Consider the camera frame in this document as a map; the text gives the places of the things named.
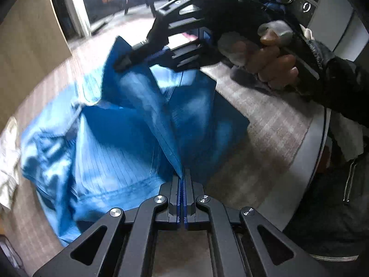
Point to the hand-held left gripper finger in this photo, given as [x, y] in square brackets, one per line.
[186, 205]
[180, 205]

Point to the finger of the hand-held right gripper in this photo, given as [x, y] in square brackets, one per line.
[138, 53]
[187, 59]

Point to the blue jacket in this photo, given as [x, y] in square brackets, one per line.
[115, 155]

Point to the person's right forearm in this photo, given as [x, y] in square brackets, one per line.
[340, 86]

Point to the person's right hand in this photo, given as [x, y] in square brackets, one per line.
[271, 60]

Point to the pink cloth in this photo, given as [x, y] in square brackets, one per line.
[190, 37]

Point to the plaid mat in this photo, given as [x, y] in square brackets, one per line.
[259, 132]

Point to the large plywood board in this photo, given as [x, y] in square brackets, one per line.
[31, 49]

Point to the person's dark jacket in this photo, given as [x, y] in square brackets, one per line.
[331, 207]

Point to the white garment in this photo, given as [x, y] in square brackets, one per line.
[8, 161]

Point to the white window frame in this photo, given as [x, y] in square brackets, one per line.
[73, 8]

